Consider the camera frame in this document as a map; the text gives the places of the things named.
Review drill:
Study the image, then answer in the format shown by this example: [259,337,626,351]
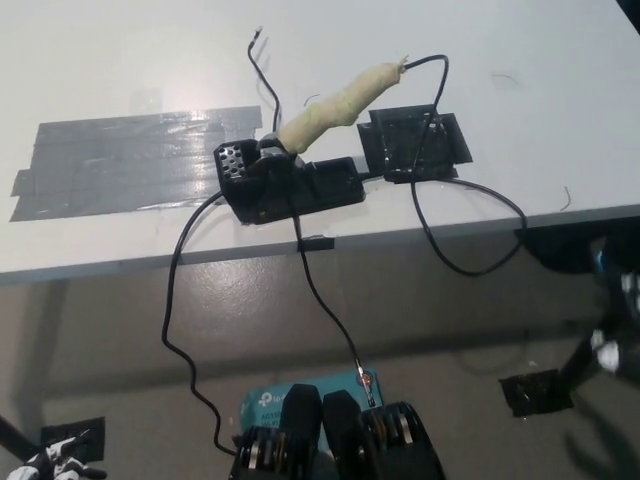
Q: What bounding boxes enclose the small black tape strip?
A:
[298,235,336,253]

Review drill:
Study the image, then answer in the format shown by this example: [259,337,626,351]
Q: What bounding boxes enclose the black soldering iron stand base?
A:
[213,132,369,225]

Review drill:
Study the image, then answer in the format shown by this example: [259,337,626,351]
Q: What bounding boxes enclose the black wire with bare end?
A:
[246,27,374,396]

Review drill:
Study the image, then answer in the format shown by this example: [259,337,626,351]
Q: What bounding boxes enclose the black table leg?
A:
[0,412,39,464]

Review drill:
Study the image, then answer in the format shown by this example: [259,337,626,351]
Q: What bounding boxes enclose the black floor tape patch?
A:
[498,368,575,419]
[39,415,107,464]

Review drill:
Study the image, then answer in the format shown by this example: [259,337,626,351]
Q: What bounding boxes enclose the grey duct tape patch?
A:
[8,104,265,223]

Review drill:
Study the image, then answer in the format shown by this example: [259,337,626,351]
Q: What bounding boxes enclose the soldering iron cream taped handle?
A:
[277,53,411,156]

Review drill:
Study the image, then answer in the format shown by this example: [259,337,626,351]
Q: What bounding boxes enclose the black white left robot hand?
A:
[9,433,109,480]

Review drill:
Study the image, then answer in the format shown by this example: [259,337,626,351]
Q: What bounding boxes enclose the black cable to robot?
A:
[160,194,241,456]

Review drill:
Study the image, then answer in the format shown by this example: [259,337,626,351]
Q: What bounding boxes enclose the black square printed tray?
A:
[356,103,474,184]

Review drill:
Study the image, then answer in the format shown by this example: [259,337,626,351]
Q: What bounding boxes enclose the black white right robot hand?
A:
[587,240,640,377]

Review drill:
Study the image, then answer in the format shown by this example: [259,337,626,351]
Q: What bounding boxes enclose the black robot torso silver ribs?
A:
[227,382,449,480]

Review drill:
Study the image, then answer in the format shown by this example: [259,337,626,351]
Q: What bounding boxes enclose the teal TP-Link box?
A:
[239,367,386,451]

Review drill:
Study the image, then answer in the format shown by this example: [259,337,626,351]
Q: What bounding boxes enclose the black soldering iron cord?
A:
[357,53,529,275]

